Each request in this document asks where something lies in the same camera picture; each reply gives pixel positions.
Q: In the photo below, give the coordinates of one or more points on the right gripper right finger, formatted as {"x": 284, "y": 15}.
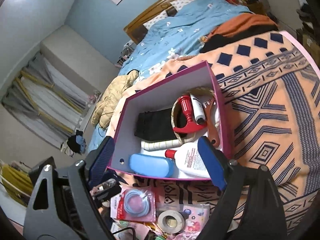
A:
{"x": 223, "y": 176}

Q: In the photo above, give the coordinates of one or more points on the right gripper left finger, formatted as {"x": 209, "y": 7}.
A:
{"x": 88, "y": 173}

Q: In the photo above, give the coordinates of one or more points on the brown wooden back scratcher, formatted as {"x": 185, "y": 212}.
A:
{"x": 213, "y": 134}

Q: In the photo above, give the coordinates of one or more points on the dark clothes pile by curtain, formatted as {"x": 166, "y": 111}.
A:
{"x": 75, "y": 144}

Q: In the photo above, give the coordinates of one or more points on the white lotion bottle red cap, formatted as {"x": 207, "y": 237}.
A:
{"x": 188, "y": 160}

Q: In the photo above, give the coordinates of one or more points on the pink cartoon sticker packet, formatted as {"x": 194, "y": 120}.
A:
{"x": 195, "y": 217}

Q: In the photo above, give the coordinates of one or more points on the white black marker bottle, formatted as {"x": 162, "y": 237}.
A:
{"x": 198, "y": 110}

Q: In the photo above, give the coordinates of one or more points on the blue glasses case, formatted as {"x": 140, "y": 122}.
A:
{"x": 151, "y": 166}

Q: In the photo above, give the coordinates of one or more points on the grey tape roll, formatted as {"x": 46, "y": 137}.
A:
{"x": 171, "y": 222}

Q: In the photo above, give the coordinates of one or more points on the beige quilted jacket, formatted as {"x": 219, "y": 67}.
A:
{"x": 104, "y": 109}

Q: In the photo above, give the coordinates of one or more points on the magenta cardboard storage box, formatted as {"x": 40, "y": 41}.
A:
{"x": 159, "y": 96}

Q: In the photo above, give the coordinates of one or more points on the grey curtain with yellow stripes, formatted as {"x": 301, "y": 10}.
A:
{"x": 46, "y": 102}

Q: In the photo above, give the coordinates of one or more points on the black folded pouch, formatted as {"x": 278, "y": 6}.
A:
{"x": 155, "y": 126}

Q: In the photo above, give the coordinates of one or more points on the orange navy patterned blanket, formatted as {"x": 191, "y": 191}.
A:
{"x": 270, "y": 88}

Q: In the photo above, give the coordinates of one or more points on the black garment on bed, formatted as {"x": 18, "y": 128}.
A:
{"x": 218, "y": 41}

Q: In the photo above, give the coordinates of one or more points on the blue floral duvet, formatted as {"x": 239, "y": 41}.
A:
{"x": 171, "y": 38}

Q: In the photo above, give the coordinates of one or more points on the wooden bed headboard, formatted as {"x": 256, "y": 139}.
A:
{"x": 136, "y": 30}

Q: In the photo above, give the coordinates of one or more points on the orange brown garment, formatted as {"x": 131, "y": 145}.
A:
{"x": 241, "y": 23}

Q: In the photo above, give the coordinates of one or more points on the floral pillow left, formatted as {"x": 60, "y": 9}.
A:
{"x": 154, "y": 20}

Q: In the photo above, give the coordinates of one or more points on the red plastic handle tool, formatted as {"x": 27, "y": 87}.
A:
{"x": 187, "y": 110}

